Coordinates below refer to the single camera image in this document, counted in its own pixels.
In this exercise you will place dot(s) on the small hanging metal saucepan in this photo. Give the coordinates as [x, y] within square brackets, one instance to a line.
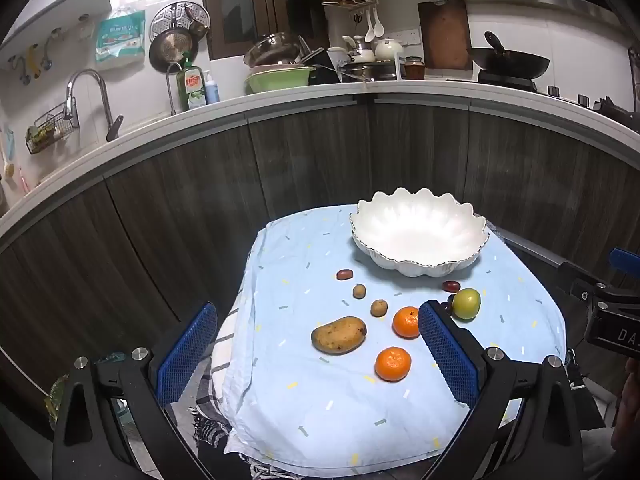
[199, 25]

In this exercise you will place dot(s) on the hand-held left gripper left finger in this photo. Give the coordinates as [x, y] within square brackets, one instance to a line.
[187, 355]

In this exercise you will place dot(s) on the hanging printed plastic bag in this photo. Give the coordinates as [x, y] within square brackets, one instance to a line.
[120, 37]

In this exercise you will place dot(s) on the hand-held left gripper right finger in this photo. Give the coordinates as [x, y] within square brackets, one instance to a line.
[447, 355]

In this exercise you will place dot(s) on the green dish tub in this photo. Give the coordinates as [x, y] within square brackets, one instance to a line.
[275, 80]

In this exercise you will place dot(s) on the grey metal bar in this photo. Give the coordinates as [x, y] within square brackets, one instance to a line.
[530, 247]

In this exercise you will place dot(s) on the yellow-brown mango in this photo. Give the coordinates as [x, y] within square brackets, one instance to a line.
[339, 335]

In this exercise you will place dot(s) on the red grape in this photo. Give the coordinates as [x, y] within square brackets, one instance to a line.
[451, 286]

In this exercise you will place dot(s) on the green dish soap bottle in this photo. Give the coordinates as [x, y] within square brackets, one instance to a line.
[191, 87]

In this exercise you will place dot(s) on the black stove burner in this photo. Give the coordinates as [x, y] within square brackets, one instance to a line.
[505, 81]

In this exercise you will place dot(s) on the green apple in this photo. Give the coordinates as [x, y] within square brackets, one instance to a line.
[466, 304]

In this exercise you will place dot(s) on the blue pump bottle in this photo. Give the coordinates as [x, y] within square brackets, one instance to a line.
[212, 91]

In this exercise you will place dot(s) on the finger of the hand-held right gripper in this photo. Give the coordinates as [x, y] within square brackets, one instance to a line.
[625, 261]
[582, 285]

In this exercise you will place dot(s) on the person's right hand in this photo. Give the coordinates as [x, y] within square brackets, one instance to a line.
[630, 410]

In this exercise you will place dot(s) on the dark wooden window frame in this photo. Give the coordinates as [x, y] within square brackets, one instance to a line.
[260, 10]

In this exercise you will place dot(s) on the white scalloped bowl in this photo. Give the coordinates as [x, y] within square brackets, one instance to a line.
[415, 230]

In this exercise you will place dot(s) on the orange tangerine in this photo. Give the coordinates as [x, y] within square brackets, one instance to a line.
[405, 322]
[393, 364]

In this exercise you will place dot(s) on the dark wood kitchen cabinet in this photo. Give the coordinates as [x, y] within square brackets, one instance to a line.
[200, 185]

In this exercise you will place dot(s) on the hanging metal frying pan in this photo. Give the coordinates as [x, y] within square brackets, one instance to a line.
[172, 52]

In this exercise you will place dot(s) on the striped fringed cloth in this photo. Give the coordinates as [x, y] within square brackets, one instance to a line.
[220, 355]

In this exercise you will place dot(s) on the light blue patterned tablecloth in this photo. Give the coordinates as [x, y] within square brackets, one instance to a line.
[310, 410]

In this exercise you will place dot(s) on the red date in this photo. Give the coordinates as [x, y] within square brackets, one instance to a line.
[344, 274]

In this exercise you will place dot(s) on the black wok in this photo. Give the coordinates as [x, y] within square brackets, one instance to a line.
[510, 62]

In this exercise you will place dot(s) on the white hanging spoon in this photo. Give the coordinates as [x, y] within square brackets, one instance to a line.
[379, 27]
[369, 35]

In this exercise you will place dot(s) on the chrome kitchen faucet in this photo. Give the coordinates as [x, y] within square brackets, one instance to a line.
[85, 75]

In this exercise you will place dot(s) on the brown longan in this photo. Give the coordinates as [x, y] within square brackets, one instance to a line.
[359, 291]
[379, 308]

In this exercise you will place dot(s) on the perforated metal steamer plate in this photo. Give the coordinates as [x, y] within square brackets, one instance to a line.
[170, 16]

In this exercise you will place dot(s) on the hanging scissors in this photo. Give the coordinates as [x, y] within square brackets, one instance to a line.
[358, 20]

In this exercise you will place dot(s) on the white teapot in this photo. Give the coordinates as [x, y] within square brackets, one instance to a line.
[389, 49]

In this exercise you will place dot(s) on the red lidded jar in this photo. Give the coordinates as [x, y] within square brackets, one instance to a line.
[414, 69]

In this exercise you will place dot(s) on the wooden cutting board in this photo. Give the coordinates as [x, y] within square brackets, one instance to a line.
[445, 35]

